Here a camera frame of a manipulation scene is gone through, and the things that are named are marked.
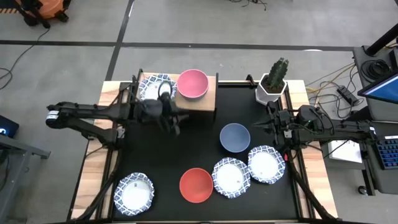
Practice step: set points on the grey keyboard desk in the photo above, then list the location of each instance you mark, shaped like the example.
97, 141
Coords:
385, 180

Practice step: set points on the computer monitor with blue screen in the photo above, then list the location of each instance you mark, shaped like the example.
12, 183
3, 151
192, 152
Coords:
385, 90

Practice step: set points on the white paper sheet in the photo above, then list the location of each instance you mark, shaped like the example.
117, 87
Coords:
345, 152

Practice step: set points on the pink plastic bowl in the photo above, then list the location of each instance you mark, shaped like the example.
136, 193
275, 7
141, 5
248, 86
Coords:
192, 83

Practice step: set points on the orange shop vacuum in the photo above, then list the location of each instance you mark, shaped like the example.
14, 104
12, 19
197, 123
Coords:
46, 7

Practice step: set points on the green cactus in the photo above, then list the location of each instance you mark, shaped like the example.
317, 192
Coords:
277, 74

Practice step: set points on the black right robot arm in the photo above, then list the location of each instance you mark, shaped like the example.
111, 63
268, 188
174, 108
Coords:
342, 132

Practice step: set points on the black backlit keyboard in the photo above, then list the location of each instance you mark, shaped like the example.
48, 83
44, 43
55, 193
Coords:
388, 153

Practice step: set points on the black pole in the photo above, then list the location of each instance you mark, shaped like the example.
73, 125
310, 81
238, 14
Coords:
382, 40

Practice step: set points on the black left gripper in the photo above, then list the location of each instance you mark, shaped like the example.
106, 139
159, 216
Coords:
152, 110

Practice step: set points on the black power strip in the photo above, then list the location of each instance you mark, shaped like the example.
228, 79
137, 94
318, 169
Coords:
347, 95

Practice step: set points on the blue patterned paper bowl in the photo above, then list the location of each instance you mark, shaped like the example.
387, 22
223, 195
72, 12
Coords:
149, 90
264, 165
230, 178
135, 196

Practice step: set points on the black device with blue light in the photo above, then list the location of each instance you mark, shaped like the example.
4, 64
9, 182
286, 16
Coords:
7, 126

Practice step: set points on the grey metal desk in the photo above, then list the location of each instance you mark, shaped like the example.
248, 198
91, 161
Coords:
18, 147

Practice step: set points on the black clamp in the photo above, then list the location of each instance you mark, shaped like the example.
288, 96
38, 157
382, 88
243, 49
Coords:
249, 78

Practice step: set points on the red plastic bowl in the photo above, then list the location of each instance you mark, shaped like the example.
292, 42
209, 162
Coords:
196, 185

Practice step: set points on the blue plastic bowl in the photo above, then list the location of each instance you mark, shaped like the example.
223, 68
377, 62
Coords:
234, 138

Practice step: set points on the black table mat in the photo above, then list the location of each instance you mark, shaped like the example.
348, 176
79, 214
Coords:
192, 146

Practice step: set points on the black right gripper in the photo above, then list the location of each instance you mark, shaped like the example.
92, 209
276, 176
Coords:
281, 119

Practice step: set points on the black aluminium table frame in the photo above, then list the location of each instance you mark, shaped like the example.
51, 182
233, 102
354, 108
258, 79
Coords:
124, 85

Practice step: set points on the white hexagonal plant pot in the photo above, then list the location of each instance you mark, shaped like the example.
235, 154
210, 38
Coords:
264, 98

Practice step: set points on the black diagonal bar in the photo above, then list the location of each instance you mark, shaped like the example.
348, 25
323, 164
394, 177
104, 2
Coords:
360, 115

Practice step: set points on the grey monitor desk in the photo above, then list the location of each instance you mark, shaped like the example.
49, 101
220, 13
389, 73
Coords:
382, 109

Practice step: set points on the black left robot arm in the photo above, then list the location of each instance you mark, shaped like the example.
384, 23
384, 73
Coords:
87, 112

